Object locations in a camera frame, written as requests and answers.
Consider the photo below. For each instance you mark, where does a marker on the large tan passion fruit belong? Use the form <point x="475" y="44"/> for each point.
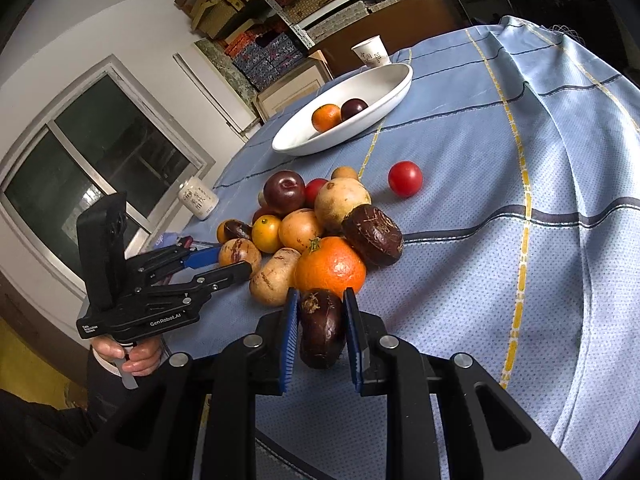
<point x="340" y="202"/>

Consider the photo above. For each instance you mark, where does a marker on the person's left forearm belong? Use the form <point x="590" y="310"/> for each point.
<point x="50" y="425"/>

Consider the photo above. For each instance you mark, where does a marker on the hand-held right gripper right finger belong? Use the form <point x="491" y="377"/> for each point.
<point x="352" y="340"/>

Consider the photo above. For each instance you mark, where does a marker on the white oval bowl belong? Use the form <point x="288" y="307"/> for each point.
<point x="380" y="85"/>

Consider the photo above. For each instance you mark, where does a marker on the small dark red plum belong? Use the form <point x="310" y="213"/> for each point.
<point x="264" y="211"/>

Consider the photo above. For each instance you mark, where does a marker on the white beverage can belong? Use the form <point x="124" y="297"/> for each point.
<point x="199" y="200"/>

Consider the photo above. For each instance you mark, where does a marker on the white metal shelf rack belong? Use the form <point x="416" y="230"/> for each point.
<point x="295" y="30"/>

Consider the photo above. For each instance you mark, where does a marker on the white leaning slat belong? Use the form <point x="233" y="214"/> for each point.
<point x="210" y="95"/>

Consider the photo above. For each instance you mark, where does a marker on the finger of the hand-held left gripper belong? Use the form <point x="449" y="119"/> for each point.
<point x="225" y="277"/>
<point x="202" y="257"/>

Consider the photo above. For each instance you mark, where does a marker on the small dark wrinkled passion fruit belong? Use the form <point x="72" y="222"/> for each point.
<point x="239" y="230"/>

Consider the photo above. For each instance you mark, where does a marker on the red cherry tomato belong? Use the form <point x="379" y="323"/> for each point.
<point x="405" y="178"/>
<point x="314" y="191"/>

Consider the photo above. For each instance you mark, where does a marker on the small tan fruit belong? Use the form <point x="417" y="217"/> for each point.
<point x="344" y="173"/>

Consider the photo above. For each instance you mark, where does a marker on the orange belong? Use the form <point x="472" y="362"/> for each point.
<point x="326" y="117"/>
<point x="330" y="267"/>

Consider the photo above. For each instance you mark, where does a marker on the white framed window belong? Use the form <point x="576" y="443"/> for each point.
<point x="100" y="160"/>

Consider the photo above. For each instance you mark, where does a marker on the light wooden picture frame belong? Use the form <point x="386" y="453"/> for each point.
<point x="295" y="92"/>

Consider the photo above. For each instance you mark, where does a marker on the small orange tangerine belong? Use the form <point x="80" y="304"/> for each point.
<point x="221" y="232"/>

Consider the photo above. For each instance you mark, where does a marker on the small yellow citrus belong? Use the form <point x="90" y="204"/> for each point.
<point x="266" y="234"/>

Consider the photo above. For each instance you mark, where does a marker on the green marbled panel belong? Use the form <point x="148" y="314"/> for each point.
<point x="225" y="67"/>

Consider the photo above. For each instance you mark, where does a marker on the orange patterned box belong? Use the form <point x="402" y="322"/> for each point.
<point x="240" y="45"/>

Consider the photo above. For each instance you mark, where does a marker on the person's left hand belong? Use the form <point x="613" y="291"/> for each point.
<point x="145" y="360"/>

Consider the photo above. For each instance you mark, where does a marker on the brown wooden board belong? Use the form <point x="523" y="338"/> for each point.
<point x="345" y="57"/>

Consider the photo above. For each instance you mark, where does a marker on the wrinkled dark brown passion fruit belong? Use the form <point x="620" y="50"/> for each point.
<point x="372" y="235"/>

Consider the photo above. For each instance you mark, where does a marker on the white paper cup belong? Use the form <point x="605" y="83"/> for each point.
<point x="372" y="52"/>

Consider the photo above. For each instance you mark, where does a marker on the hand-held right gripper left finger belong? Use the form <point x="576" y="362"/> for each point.
<point x="291" y="340"/>

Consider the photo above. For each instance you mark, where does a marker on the blue striped tablecloth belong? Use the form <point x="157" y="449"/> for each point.
<point x="475" y="260"/>

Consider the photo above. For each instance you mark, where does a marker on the stack of blue patterned boxes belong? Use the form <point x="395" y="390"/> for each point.
<point x="270" y="62"/>

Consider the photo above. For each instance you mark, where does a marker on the dark purple passion fruit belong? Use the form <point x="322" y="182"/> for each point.
<point x="320" y="330"/>

